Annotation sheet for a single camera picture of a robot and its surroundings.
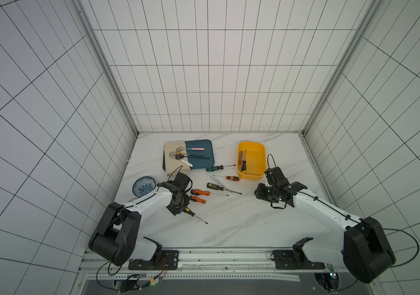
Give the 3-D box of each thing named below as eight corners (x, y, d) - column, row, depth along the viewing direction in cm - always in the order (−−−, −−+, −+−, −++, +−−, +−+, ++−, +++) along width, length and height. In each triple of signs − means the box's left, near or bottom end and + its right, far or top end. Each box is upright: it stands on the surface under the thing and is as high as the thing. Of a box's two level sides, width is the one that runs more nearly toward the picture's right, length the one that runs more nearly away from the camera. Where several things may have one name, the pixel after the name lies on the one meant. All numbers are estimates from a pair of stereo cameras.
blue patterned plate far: (137, 197, 94) (133, 192, 89) (135, 186, 98) (131, 180, 93) (158, 189, 97) (155, 184, 92) (154, 178, 101) (151, 172, 96)
